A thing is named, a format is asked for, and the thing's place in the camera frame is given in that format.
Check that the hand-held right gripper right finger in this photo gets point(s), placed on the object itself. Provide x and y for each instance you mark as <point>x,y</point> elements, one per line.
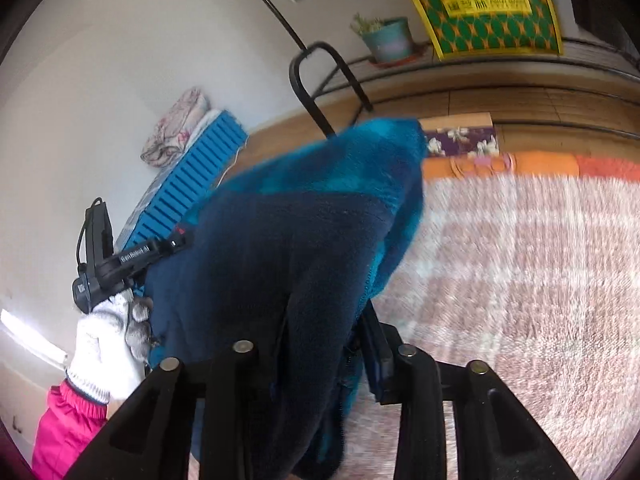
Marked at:
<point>380,370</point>

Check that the blue plaid fleece jacket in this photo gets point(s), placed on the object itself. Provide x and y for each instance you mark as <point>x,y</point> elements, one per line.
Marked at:
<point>280,240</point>

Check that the person's left forearm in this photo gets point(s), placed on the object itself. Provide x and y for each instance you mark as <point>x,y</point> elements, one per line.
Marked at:
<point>65,435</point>

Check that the person's left hand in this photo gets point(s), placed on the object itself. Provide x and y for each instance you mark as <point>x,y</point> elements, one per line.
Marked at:
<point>105,345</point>

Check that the floral quilt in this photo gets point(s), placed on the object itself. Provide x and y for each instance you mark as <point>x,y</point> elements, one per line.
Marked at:
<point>175,130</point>

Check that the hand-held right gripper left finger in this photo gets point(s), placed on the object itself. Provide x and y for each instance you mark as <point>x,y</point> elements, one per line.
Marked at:
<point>235,375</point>

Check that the pink checked blanket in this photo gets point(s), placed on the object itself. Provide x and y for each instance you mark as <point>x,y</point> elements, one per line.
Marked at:
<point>525,285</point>

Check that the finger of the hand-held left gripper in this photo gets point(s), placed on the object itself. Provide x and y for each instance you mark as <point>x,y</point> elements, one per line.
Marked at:
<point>167,249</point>

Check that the potted plant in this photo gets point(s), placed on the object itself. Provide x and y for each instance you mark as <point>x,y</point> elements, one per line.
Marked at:
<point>390,45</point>

